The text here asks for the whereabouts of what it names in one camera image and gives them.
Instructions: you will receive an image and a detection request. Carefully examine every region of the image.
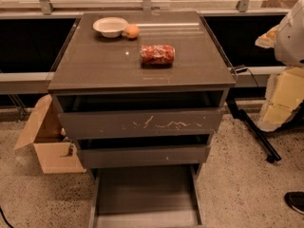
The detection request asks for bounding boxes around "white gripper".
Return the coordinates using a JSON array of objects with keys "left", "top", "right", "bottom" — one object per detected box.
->
[{"left": 255, "top": 25, "right": 304, "bottom": 132}]

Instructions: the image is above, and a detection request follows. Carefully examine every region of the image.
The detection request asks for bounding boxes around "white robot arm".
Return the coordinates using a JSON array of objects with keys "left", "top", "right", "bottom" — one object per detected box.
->
[{"left": 256, "top": 0, "right": 304, "bottom": 132}]

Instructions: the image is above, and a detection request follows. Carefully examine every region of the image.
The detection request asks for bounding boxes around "dark grey drawer cabinet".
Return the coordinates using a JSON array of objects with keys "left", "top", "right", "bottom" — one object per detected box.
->
[{"left": 47, "top": 10, "right": 237, "bottom": 228}]

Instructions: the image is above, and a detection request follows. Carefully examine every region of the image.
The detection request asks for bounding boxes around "bottom grey drawer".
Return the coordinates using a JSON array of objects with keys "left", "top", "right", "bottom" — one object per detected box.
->
[{"left": 88, "top": 164, "right": 205, "bottom": 228}]

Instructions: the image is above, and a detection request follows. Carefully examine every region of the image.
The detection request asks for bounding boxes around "grey drawer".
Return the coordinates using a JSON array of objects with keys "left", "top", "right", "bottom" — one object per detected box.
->
[
  {"left": 88, "top": 164, "right": 205, "bottom": 228},
  {"left": 58, "top": 90, "right": 224, "bottom": 140},
  {"left": 78, "top": 134, "right": 211, "bottom": 169}
]

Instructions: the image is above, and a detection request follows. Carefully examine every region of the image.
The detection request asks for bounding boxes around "top grey drawer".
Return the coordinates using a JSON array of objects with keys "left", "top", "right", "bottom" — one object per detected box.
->
[{"left": 58, "top": 90, "right": 224, "bottom": 140}]

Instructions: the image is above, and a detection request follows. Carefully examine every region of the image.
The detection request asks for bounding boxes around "middle grey drawer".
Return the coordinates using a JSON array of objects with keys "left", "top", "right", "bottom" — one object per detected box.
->
[{"left": 78, "top": 134, "right": 211, "bottom": 169}]

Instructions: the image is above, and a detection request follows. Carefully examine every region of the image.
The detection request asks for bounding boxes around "black metal stand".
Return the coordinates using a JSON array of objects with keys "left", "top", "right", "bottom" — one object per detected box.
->
[{"left": 226, "top": 99, "right": 281, "bottom": 163}]

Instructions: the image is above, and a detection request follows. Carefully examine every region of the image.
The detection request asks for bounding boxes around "black shoe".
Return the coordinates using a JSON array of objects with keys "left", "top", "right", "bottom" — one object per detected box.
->
[{"left": 284, "top": 192, "right": 304, "bottom": 214}]

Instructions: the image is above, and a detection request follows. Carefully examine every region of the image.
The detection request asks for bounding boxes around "orange fruit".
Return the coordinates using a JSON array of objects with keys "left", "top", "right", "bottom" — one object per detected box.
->
[{"left": 125, "top": 24, "right": 140, "bottom": 39}]

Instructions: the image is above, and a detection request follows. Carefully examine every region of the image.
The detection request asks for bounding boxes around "white bowl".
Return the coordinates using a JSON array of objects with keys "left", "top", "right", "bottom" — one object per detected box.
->
[{"left": 93, "top": 17, "right": 128, "bottom": 38}]

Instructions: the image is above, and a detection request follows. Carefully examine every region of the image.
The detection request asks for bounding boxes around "cardboard box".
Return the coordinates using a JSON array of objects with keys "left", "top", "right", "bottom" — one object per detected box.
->
[{"left": 14, "top": 95, "right": 86, "bottom": 174}]

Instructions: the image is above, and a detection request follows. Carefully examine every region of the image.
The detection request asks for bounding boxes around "black cable on floor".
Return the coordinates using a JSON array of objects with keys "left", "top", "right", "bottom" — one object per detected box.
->
[{"left": 0, "top": 206, "right": 14, "bottom": 228}]

